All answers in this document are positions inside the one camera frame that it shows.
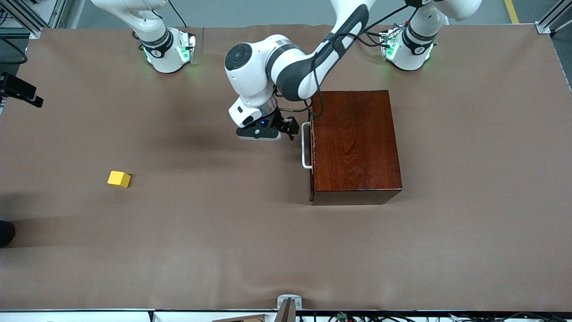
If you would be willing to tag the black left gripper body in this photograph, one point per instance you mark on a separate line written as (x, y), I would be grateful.
(281, 121)

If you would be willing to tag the yellow block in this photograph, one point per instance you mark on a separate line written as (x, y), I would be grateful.
(118, 179)

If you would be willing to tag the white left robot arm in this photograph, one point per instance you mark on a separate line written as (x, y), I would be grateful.
(254, 85)

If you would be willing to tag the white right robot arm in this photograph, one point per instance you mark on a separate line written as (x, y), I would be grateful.
(165, 53)

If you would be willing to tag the dark red wooden cabinet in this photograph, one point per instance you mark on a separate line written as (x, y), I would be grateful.
(357, 143)

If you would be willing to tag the black ribbed round object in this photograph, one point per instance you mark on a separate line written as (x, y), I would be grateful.
(5, 233)

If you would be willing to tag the brown table cover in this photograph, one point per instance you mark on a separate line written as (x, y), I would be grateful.
(178, 246)

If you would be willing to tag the small green connector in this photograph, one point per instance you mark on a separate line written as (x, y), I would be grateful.
(342, 316)

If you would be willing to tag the brown cardboard piece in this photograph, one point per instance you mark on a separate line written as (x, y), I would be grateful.
(241, 318)

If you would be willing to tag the aluminium frame post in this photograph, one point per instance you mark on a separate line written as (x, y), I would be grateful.
(27, 18)
(552, 20)

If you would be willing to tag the silver metal bracket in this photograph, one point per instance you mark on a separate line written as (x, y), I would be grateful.
(289, 302)

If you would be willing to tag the white table edge rail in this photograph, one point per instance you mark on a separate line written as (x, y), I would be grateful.
(89, 316)

